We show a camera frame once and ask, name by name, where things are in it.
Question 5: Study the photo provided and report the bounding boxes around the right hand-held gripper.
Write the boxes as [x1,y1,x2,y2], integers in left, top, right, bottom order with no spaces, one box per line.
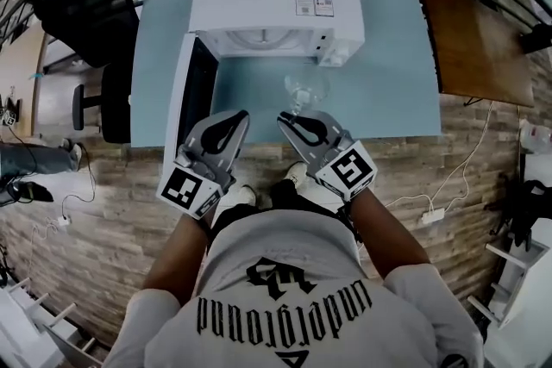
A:
[276,111,379,202]

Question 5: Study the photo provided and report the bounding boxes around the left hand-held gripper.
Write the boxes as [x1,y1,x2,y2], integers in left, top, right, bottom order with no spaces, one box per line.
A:
[155,109,252,221]

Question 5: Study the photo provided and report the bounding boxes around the clear glass cup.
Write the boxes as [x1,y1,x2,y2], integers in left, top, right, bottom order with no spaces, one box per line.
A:
[283,71,332,120]

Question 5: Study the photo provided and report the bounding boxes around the white microwave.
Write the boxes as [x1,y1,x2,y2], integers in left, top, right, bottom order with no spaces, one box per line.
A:
[162,0,367,182]

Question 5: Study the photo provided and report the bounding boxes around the person's left forearm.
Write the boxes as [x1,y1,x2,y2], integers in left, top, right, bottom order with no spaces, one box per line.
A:
[141,210,213,294]

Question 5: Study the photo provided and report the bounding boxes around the person's right forearm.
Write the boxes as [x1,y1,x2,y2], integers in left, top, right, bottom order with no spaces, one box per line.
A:
[347,187,432,284]

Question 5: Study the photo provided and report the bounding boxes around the person's right white shoe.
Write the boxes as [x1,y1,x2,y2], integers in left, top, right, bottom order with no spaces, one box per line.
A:
[284,161,310,189]

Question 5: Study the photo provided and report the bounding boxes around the person's white shoe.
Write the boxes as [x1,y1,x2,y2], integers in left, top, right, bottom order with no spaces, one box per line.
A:
[230,184,258,209]
[284,161,310,189]

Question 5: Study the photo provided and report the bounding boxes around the person's left white shoe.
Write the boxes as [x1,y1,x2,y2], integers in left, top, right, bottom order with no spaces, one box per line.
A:
[230,184,258,209]

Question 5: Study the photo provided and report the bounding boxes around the light blue table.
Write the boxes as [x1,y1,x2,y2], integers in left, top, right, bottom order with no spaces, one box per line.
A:
[130,0,443,149]

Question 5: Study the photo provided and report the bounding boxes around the white power strip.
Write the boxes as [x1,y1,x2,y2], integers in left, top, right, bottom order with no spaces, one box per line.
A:
[421,207,447,226]

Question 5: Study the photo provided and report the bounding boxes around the person's white printed t-shirt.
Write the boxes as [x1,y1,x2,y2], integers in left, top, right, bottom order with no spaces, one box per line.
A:
[101,209,486,368]

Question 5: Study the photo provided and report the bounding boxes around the black mesh office chair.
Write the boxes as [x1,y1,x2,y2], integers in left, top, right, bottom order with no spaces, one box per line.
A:
[33,0,140,146]

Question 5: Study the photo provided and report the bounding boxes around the brown wooden table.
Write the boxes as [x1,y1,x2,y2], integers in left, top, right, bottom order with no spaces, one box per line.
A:
[416,0,536,109]

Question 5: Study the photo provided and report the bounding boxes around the light wooden desk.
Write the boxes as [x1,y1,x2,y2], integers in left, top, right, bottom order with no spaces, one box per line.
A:
[0,23,104,140]

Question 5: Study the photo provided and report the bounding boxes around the black high-back office chair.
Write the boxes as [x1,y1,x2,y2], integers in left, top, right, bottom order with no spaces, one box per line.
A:
[484,178,552,252]

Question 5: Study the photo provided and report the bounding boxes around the white desk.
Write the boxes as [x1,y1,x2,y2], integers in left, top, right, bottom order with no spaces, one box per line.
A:
[467,150,552,331]

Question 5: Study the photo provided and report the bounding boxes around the white wooden rack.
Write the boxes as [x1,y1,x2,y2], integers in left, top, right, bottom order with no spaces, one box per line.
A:
[0,275,98,368]

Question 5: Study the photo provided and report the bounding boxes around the thin black cable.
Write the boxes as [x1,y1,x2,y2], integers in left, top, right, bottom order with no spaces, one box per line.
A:
[60,150,97,218]

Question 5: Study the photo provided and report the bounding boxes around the long white cable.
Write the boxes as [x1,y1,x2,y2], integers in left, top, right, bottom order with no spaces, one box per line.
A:
[383,101,495,215]

